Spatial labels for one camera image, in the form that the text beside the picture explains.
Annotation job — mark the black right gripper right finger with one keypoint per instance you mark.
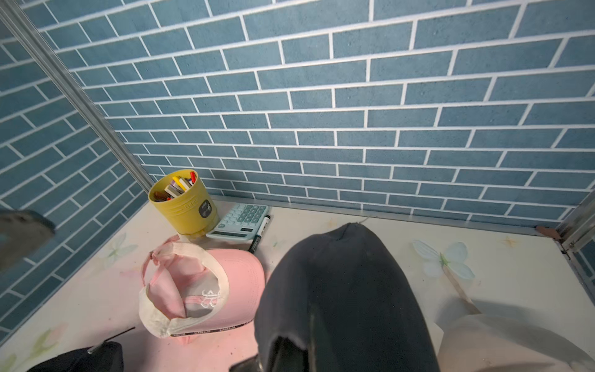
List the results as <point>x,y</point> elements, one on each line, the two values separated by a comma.
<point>249,365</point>

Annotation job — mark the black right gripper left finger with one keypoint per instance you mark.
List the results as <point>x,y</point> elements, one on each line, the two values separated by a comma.
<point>23,232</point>

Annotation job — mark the pink baseball cap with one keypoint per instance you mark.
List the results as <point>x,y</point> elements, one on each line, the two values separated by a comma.
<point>188,291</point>

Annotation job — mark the grey baseball cap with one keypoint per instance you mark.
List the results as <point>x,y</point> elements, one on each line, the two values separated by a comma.
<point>339,301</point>

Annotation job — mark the cream white baseball cap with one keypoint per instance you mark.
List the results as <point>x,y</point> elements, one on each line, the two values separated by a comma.
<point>480,342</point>

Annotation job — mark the black baseball cap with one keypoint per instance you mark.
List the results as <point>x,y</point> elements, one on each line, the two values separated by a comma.
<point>106,356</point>

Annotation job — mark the black marker pen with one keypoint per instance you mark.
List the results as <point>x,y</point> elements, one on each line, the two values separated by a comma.
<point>259,235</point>

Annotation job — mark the yellow pen holder cup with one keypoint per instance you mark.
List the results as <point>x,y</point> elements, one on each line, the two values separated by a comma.
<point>182,199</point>

